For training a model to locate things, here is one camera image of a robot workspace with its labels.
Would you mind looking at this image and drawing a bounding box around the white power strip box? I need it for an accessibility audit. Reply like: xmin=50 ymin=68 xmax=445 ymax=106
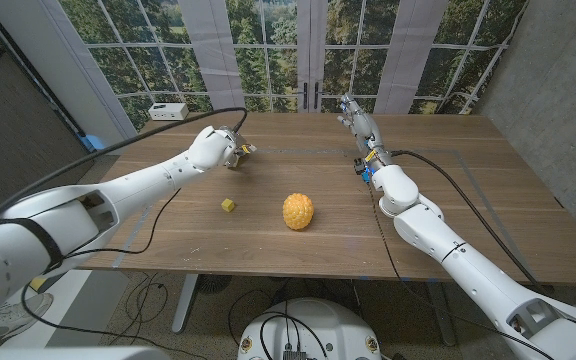
xmin=147 ymin=102 xmax=190 ymax=122

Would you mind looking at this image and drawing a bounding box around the light blue floor object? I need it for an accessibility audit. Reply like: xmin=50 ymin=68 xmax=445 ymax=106
xmin=80 ymin=133 xmax=107 ymax=151

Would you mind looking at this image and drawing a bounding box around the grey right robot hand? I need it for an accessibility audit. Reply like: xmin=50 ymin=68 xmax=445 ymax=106
xmin=336 ymin=92 xmax=387 ymax=155

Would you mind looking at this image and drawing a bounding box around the white robot torso edge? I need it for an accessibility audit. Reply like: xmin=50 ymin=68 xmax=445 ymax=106
xmin=0 ymin=345 xmax=172 ymax=360

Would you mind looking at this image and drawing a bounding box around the black cable on robot base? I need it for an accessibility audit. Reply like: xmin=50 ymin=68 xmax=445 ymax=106
xmin=260 ymin=310 xmax=329 ymax=360

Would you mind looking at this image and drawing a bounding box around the grey table leg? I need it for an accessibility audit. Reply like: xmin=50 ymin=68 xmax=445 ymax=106
xmin=426 ymin=282 xmax=458 ymax=347

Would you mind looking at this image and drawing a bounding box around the dark wooden door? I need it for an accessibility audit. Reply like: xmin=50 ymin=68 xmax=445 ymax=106
xmin=0 ymin=4 xmax=94 ymax=231

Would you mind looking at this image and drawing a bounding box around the printed window forest backdrop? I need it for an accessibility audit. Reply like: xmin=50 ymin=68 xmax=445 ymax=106
xmin=57 ymin=0 xmax=529 ymax=115

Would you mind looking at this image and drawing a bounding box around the thin braided right arm cable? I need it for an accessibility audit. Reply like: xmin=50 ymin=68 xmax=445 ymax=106
xmin=366 ymin=180 xmax=557 ymax=360

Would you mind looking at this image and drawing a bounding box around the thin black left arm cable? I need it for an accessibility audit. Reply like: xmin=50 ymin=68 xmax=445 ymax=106
xmin=60 ymin=187 xmax=183 ymax=261

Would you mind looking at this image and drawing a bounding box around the white table leg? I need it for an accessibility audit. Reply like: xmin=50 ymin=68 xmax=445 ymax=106
xmin=171 ymin=273 xmax=199 ymax=334

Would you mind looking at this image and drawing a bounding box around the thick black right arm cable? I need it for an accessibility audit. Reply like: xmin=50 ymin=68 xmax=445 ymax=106
xmin=390 ymin=148 xmax=554 ymax=294

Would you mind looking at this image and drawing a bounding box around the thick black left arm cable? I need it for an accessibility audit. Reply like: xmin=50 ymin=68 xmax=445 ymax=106
xmin=0 ymin=106 xmax=249 ymax=221

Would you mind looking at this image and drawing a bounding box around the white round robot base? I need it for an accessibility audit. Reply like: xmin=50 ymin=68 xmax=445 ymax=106
xmin=236 ymin=297 xmax=383 ymax=360

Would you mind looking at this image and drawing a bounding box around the black round ribbed object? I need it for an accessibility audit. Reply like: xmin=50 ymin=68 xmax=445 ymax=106
xmin=195 ymin=273 xmax=233 ymax=295

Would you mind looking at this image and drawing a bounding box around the orange bumpy stress ball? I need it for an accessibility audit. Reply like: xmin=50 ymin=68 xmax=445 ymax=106
xmin=282 ymin=192 xmax=316 ymax=232

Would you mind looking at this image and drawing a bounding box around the grey white sneaker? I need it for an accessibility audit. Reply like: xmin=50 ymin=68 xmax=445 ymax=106
xmin=0 ymin=292 xmax=54 ymax=349

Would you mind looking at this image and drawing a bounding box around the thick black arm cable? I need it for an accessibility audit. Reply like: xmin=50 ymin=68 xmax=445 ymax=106
xmin=390 ymin=148 xmax=554 ymax=294
xmin=0 ymin=106 xmax=249 ymax=221

